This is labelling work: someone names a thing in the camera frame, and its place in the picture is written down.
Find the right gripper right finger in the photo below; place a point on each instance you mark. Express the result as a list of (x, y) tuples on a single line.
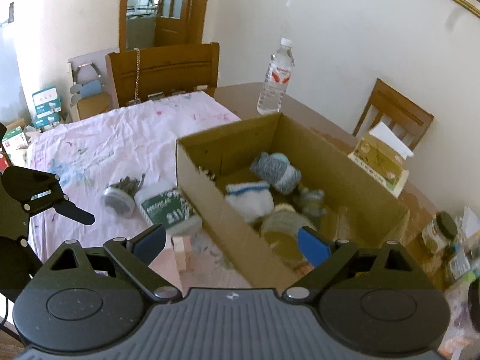
[(328, 259)]

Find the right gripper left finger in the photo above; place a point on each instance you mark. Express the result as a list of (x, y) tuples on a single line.
[(134, 257)]

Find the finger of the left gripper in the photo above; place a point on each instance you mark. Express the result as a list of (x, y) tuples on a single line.
[(37, 192)]

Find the pink rectangular box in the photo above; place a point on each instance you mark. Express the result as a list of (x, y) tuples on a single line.
[(174, 260)]

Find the green white medical bottle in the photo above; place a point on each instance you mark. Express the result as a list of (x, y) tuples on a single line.
[(163, 203)]

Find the clear jar with screws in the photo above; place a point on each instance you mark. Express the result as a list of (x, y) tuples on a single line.
[(118, 197)]

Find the blue grey knitted sock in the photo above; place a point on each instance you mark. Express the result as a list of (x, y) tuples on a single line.
[(282, 176)]

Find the grey toy figurine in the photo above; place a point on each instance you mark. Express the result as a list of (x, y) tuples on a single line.
[(311, 202)]

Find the pink white tablecloth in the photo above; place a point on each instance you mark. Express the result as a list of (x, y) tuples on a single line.
[(91, 154)]

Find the white blue rolled sock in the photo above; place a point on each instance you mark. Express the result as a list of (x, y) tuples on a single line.
[(253, 200)]

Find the white green booklet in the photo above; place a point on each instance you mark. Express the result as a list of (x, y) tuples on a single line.
[(396, 189)]

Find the brown cardboard box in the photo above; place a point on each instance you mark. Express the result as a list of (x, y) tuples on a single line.
[(351, 204)]

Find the black lid glass jar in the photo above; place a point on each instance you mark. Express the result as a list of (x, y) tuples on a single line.
[(439, 233)]

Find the tan tissue box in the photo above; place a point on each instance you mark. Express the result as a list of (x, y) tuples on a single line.
[(383, 154)]

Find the wooden chair near door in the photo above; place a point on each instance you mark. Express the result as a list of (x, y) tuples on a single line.
[(137, 74)]

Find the clear plastic water bottle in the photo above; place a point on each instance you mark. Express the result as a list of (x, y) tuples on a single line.
[(277, 79)]

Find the brown wooden door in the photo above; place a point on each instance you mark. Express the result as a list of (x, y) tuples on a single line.
[(158, 23)]

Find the wooden chair by wall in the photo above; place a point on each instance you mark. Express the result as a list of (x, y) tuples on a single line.
[(413, 120)]

